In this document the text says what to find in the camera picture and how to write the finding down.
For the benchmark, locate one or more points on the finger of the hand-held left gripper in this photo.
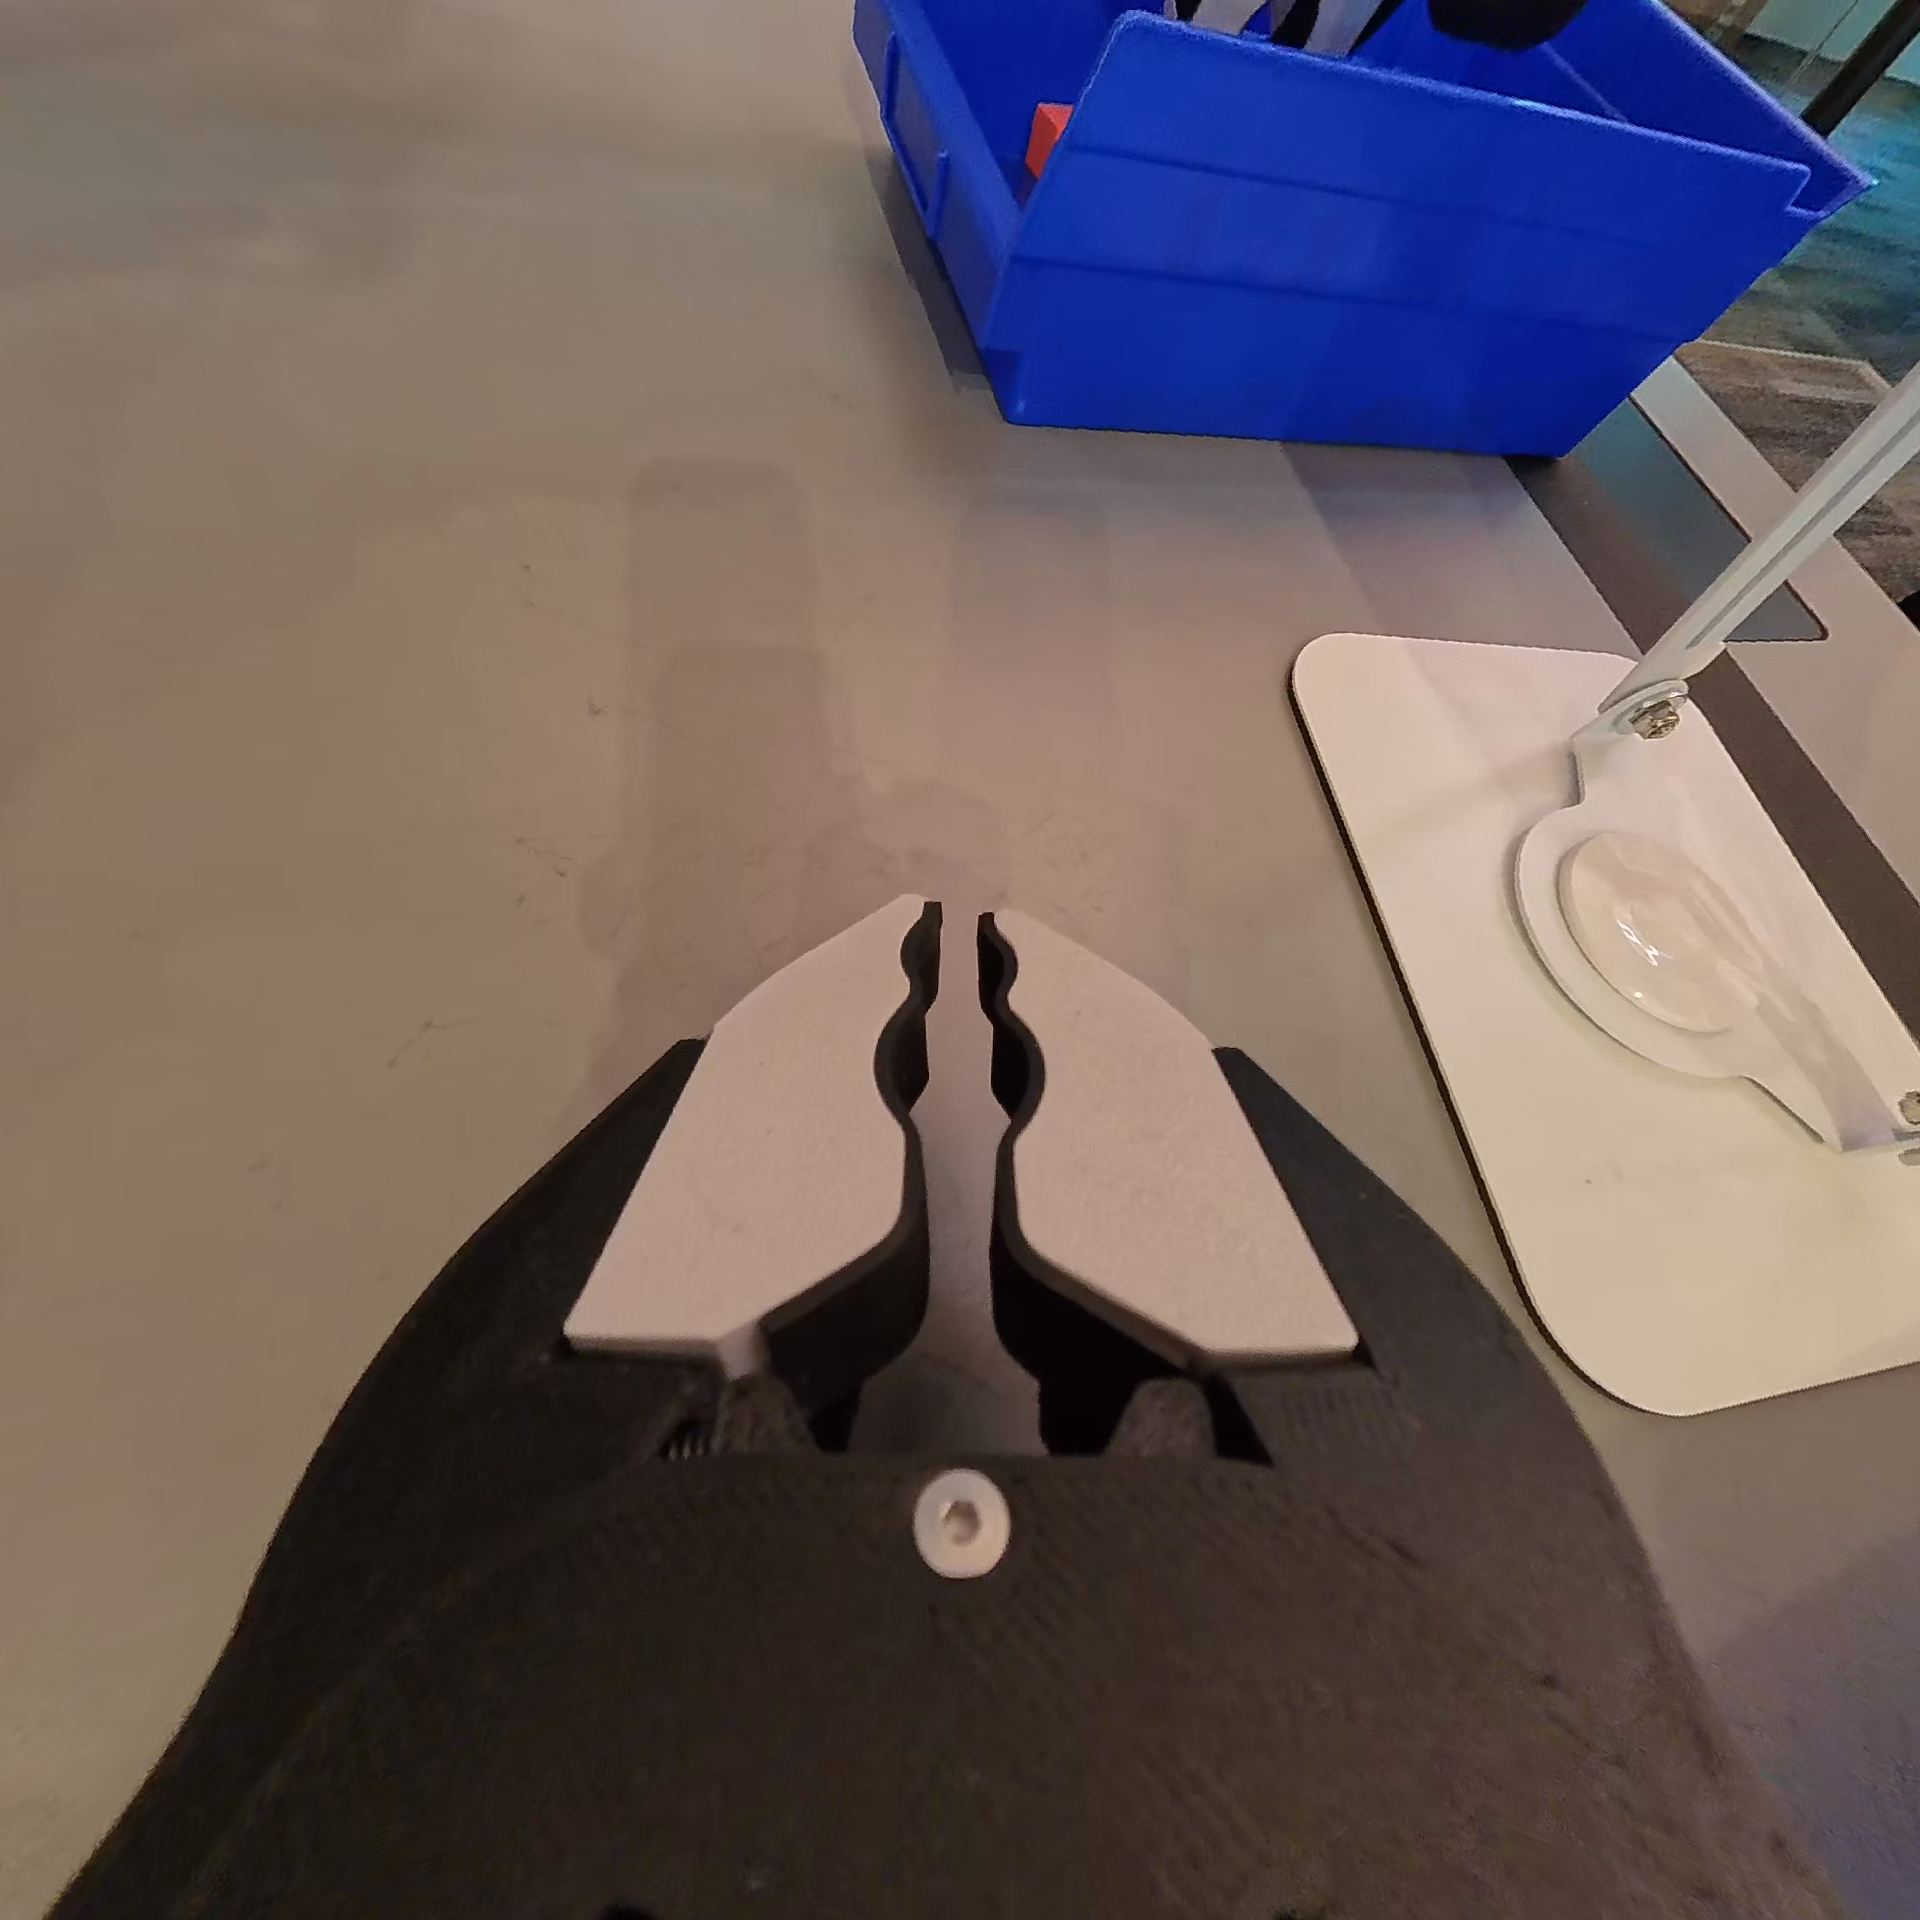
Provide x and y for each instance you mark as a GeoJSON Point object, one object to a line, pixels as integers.
{"type": "Point", "coordinates": [1341, 22]}
{"type": "Point", "coordinates": [1233, 15]}

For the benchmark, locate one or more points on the white document stand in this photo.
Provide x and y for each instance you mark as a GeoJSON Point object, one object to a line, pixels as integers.
{"type": "Point", "coordinates": [1425, 901]}

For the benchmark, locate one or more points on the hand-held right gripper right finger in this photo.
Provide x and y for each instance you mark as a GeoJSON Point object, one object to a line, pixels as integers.
{"type": "Point", "coordinates": [1170, 1200]}

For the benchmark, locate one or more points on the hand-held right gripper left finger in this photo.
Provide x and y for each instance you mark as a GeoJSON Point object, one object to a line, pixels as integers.
{"type": "Point", "coordinates": [749, 1200]}

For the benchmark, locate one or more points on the red cube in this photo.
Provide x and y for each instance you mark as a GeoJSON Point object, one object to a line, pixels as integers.
{"type": "Point", "coordinates": [1049, 143]}

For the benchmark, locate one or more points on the blue plastic bin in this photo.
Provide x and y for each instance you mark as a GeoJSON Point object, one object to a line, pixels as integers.
{"type": "Point", "coordinates": [1349, 301]}

